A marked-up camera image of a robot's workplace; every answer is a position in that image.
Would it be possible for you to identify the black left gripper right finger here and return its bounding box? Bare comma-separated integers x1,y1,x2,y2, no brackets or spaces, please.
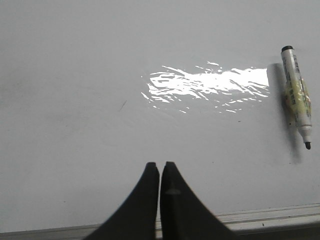
160,161,238,240

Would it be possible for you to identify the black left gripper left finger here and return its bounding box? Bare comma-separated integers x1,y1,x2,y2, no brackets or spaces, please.
85,162,160,240

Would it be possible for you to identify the white taped whiteboard marker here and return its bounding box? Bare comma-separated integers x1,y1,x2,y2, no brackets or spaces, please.
281,45,312,150

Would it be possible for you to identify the white whiteboard with aluminium frame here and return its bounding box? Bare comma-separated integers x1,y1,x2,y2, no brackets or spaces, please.
0,0,320,233

